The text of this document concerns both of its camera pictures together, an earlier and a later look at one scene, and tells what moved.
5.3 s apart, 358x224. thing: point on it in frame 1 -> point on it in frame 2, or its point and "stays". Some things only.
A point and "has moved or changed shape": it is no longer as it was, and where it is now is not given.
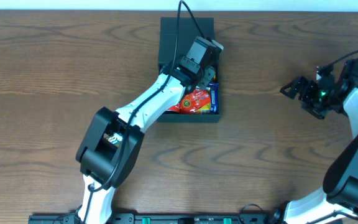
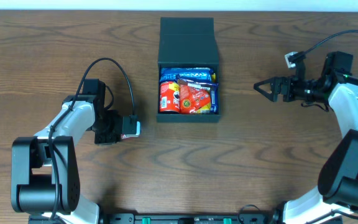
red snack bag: x=194 y=99 stays
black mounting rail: x=167 y=219 stays
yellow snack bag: x=206 y=109 stays
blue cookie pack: x=214 y=98 has moved or changed shape
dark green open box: x=171 y=41 stays
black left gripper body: x=209 y=76 -> x=105 y=137
